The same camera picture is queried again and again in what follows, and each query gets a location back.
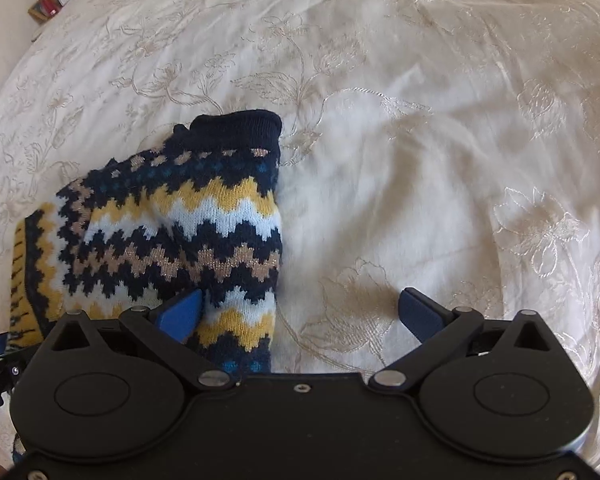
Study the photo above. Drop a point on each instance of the navy yellow white knit sweater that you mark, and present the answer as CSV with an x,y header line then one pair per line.
x,y
197,212

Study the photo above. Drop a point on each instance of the cream embroidered bedspread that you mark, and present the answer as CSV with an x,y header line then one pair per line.
x,y
448,145

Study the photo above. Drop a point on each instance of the red picture frame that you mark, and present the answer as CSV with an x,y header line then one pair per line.
x,y
43,10

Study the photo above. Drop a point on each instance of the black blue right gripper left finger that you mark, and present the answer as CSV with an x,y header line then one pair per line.
x,y
164,331

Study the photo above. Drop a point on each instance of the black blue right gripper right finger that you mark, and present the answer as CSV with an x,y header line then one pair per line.
x,y
442,335

